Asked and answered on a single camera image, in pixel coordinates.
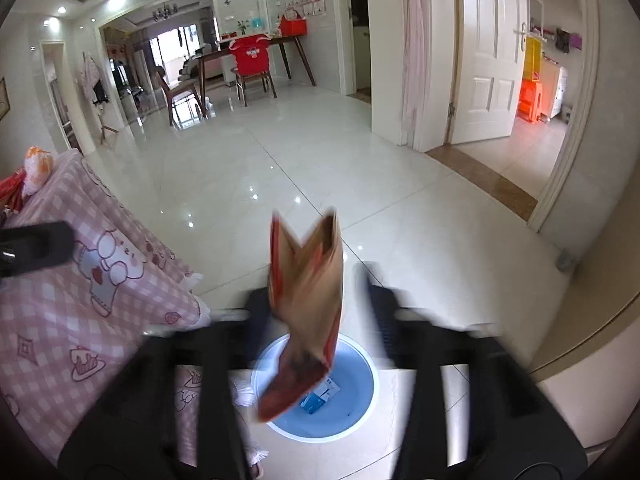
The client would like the blue white small box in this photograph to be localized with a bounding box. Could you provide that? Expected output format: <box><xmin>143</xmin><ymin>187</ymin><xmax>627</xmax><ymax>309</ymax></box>
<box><xmin>299</xmin><ymin>376</ymin><xmax>341</xmax><ymax>415</ymax></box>

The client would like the red brown paper snack bag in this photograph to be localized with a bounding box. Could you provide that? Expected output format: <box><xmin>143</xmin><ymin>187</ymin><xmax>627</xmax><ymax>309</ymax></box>
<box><xmin>257</xmin><ymin>210</ymin><xmax>344</xmax><ymax>422</ymax></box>

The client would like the white blue trash bin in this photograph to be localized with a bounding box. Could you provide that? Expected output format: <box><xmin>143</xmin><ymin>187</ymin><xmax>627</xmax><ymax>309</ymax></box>
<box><xmin>267</xmin><ymin>335</ymin><xmax>378</xmax><ymax>444</ymax></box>

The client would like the pink checked tablecloth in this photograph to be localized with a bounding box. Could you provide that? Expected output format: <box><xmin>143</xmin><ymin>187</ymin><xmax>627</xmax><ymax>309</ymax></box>
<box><xmin>0</xmin><ymin>148</ymin><xmax>271</xmax><ymax>476</ymax></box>

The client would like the pink crumpled plastic bag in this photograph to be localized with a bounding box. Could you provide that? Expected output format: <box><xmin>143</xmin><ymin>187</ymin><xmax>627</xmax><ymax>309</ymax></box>
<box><xmin>22</xmin><ymin>146</ymin><xmax>54</xmax><ymax>198</ymax></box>

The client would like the coat stand with clothes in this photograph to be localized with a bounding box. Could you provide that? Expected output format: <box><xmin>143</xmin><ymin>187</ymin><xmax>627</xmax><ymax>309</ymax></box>
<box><xmin>80</xmin><ymin>52</ymin><xmax>118</xmax><ymax>144</ymax></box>

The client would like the brown wooden chair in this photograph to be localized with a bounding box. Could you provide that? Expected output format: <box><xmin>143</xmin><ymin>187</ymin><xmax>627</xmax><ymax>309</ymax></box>
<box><xmin>154</xmin><ymin>65</ymin><xmax>204</xmax><ymax>127</ymax></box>

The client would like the chair with red cover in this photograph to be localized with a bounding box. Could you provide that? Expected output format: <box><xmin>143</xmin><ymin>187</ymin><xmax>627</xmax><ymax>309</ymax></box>
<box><xmin>229</xmin><ymin>34</ymin><xmax>277</xmax><ymax>106</ymax></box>

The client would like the dark wooden dining table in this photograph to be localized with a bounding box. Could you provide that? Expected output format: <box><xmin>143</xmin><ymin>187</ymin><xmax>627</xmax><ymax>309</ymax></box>
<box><xmin>195</xmin><ymin>34</ymin><xmax>316</xmax><ymax>116</ymax></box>

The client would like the orange plastic stool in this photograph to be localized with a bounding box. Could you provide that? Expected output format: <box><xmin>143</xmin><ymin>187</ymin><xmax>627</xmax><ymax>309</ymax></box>
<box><xmin>518</xmin><ymin>79</ymin><xmax>542</xmax><ymax>122</ymax></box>

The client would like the red gift bag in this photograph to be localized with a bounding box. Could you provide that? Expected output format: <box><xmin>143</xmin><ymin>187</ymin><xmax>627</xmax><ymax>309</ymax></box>
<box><xmin>279</xmin><ymin>9</ymin><xmax>308</xmax><ymax>37</ymax></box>

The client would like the white panel door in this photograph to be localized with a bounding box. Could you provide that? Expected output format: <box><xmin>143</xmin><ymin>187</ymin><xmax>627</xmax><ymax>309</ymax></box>
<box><xmin>450</xmin><ymin>0</ymin><xmax>528</xmax><ymax>145</ymax></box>

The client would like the pink sheer door curtain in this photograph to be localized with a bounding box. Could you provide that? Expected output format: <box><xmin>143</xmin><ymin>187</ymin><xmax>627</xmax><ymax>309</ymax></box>
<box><xmin>402</xmin><ymin>0</ymin><xmax>432</xmax><ymax>145</ymax></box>

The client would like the framed picture left wall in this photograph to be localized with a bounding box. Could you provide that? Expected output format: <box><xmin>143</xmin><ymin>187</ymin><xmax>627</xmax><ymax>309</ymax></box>
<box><xmin>0</xmin><ymin>78</ymin><xmax>11</xmax><ymax>120</ymax></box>

